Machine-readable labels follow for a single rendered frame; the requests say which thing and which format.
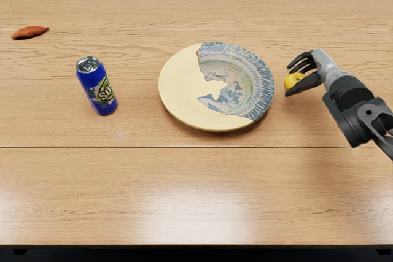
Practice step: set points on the blue drink can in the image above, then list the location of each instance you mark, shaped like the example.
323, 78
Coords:
96, 88

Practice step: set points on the yellow fruit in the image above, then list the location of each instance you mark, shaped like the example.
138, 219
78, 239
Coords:
291, 81

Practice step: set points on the cream plate with blue pattern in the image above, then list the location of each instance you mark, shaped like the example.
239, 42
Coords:
190, 90

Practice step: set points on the orange sweet potato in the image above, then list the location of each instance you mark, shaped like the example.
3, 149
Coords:
27, 32

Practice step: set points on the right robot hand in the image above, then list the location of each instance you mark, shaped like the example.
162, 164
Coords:
325, 64

